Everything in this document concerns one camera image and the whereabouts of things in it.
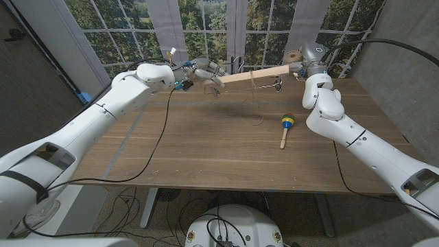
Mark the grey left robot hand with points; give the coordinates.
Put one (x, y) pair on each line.
(202, 67)

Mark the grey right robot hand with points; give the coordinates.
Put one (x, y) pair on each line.
(313, 56)

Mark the wooden clothes hanger with clips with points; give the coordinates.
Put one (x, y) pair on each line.
(260, 73)

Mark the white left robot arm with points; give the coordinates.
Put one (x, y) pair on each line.
(103, 109)

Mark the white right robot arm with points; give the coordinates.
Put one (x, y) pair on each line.
(370, 151)

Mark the rainbow striped wooden maraca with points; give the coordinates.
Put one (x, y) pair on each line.
(288, 120)

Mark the printed forest window backdrop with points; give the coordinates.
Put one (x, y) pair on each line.
(205, 34)

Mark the blue floor object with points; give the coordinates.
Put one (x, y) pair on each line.
(83, 98)

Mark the white table leg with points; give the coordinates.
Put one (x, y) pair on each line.
(149, 209)

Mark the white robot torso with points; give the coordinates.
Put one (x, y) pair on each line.
(236, 226)

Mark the black wall hook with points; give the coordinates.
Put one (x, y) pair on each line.
(15, 34)

